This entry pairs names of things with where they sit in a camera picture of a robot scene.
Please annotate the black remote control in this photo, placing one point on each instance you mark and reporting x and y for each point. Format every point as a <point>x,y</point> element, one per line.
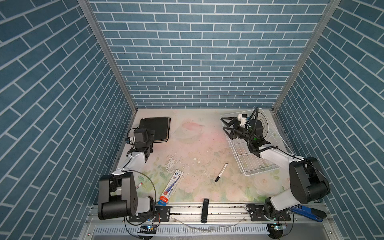
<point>204,215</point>

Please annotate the round clear glass plate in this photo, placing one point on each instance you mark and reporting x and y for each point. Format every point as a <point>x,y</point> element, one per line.
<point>262,118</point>

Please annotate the white slotted cable duct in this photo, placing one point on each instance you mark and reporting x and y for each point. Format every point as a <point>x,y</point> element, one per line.
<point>182,230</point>

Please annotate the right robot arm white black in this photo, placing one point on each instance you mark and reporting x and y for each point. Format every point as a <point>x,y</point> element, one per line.
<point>307,184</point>

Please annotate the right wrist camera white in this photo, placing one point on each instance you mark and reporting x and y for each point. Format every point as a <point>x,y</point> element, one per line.
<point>242,118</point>

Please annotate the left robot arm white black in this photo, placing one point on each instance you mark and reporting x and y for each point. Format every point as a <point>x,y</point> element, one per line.
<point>118,195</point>

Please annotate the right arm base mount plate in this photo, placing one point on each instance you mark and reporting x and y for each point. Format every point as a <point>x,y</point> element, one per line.
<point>259,213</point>

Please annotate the blue black crimping tool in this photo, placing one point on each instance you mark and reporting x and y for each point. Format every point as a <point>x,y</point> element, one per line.
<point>310,213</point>

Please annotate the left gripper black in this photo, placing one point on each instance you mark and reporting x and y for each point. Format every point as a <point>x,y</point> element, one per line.
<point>150,148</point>

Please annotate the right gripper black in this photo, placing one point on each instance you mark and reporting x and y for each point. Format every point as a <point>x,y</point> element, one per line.
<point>233,135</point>

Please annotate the aluminium rail frame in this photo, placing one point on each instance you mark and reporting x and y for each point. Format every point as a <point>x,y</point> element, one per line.
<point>228,214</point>

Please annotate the green circuit board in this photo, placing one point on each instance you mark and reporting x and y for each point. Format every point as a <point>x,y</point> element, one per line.
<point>276,229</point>
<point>147,230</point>

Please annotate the white wire dish rack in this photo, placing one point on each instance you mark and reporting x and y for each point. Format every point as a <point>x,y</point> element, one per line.
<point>258,154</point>

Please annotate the right green circuit board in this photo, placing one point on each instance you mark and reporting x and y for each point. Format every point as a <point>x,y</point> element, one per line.
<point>276,229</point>

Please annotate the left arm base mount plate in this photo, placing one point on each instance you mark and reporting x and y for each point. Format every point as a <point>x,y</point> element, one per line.
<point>160,214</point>

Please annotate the black white marker pen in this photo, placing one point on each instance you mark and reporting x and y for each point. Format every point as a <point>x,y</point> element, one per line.
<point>221,172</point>

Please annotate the left green circuit board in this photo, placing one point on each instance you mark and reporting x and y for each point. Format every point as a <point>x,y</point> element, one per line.
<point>147,230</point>

